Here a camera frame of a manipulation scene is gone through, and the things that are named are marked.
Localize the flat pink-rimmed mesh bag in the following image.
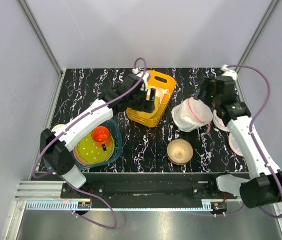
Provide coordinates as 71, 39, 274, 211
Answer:
228, 133, 243, 157

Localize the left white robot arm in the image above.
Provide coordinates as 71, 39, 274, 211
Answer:
38, 71, 155, 198

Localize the yellow-green dotted plate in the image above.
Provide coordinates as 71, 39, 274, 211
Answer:
73, 126, 115, 166

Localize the beige bra in basket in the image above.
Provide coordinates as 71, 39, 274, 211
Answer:
135, 86, 170, 119

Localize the teal transparent tray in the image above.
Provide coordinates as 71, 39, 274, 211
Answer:
70, 119, 122, 171

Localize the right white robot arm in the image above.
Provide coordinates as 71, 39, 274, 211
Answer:
194, 65, 282, 209

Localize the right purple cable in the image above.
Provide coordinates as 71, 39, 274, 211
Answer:
188, 64, 282, 219

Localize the purple cable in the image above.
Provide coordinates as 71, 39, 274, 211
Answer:
188, 64, 282, 219
31, 57, 148, 230

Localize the open laundry bag pink trim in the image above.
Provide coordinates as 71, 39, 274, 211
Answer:
212, 110, 229, 132

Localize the pale yellow mug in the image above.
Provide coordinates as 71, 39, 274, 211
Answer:
51, 124, 66, 132

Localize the yellow plastic basket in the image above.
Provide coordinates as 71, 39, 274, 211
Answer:
126, 70, 176, 128

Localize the white mesh laundry bag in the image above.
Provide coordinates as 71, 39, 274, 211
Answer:
171, 97, 213, 133

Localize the orange plastic cup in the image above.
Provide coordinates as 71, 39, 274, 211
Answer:
91, 126, 111, 148

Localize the pink plate under green plate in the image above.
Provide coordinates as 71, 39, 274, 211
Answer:
72, 147, 111, 166

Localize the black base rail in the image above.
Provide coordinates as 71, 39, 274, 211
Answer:
81, 172, 237, 200

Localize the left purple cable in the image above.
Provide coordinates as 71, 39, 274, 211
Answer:
31, 57, 148, 230

